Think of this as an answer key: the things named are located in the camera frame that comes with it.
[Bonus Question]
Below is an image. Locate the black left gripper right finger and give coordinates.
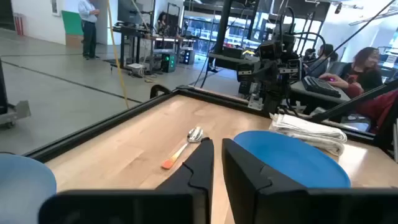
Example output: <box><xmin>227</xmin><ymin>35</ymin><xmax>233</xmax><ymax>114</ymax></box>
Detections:
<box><xmin>221</xmin><ymin>138</ymin><xmax>398</xmax><ymax>224</ymax></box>

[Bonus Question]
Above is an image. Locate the light blue bowl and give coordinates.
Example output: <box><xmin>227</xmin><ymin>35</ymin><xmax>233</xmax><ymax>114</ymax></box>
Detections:
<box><xmin>0</xmin><ymin>152</ymin><xmax>57</xmax><ymax>224</ymax></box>

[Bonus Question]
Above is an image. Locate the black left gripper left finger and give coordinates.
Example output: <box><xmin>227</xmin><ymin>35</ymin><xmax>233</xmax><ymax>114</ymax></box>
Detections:
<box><xmin>37</xmin><ymin>138</ymin><xmax>215</xmax><ymax>224</ymax></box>

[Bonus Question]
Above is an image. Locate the grey desk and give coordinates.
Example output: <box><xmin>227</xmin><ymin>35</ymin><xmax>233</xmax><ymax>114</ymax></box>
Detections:
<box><xmin>290</xmin><ymin>80</ymin><xmax>351</xmax><ymax>105</ymax></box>

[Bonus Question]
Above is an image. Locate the blue plate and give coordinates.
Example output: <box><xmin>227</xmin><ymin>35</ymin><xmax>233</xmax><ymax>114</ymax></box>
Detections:
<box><xmin>233</xmin><ymin>130</ymin><xmax>351</xmax><ymax>189</ymax></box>

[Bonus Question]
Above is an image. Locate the black computer tower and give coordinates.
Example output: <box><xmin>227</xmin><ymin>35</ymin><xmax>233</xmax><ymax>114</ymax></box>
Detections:
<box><xmin>182</xmin><ymin>49</ymin><xmax>196</xmax><ymax>65</ymax></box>

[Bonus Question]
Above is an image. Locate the black monitor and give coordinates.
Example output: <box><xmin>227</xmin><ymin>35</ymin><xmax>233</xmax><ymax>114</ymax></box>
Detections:
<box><xmin>117</xmin><ymin>0</ymin><xmax>144</xmax><ymax>26</ymax></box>

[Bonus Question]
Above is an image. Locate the white checked folded cloth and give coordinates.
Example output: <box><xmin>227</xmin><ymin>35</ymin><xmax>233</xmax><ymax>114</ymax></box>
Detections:
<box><xmin>269</xmin><ymin>113</ymin><xmax>348</xmax><ymax>157</ymax></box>

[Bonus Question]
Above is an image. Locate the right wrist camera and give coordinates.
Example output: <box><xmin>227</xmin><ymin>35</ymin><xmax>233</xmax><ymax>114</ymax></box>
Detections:
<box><xmin>258</xmin><ymin>40</ymin><xmax>278</xmax><ymax>60</ymax></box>

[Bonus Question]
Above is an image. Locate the green board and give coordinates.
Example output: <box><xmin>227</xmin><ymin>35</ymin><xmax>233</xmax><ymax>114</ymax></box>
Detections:
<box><xmin>61</xmin><ymin>10</ymin><xmax>84</xmax><ymax>37</ymax></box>

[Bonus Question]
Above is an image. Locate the black table frame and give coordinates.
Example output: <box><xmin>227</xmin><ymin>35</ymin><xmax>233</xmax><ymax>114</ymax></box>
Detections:
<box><xmin>24</xmin><ymin>84</ymin><xmax>398</xmax><ymax>162</ymax></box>

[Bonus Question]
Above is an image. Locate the computer tower with green light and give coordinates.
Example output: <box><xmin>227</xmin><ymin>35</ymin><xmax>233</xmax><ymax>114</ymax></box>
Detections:
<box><xmin>160</xmin><ymin>52</ymin><xmax>177</xmax><ymax>73</ymax></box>

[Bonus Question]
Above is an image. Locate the person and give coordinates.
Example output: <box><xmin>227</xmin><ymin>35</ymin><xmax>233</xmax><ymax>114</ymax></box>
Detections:
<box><xmin>319</xmin><ymin>46</ymin><xmax>398</xmax><ymax>131</ymax></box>
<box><xmin>303</xmin><ymin>43</ymin><xmax>339</xmax><ymax>78</ymax></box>
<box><xmin>77</xmin><ymin>0</ymin><xmax>101</xmax><ymax>60</ymax></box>
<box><xmin>156</xmin><ymin>11</ymin><xmax>171</xmax><ymax>35</ymax></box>

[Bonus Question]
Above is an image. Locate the black keyboard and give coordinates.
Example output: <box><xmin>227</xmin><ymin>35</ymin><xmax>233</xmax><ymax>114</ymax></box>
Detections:
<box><xmin>302</xmin><ymin>76</ymin><xmax>342</xmax><ymax>98</ymax></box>

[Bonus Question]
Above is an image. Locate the cardboard box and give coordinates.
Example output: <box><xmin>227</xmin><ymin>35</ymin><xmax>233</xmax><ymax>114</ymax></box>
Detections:
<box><xmin>65</xmin><ymin>34</ymin><xmax>84</xmax><ymax>49</ymax></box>

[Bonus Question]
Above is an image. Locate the spoon with orange handle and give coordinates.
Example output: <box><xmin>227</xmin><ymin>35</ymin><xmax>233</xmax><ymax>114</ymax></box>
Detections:
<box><xmin>160</xmin><ymin>126</ymin><xmax>205</xmax><ymax>170</ymax></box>

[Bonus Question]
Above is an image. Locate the yellow cable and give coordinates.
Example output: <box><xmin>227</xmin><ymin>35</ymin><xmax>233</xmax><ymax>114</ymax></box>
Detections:
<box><xmin>107</xmin><ymin>0</ymin><xmax>130</xmax><ymax>110</ymax></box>

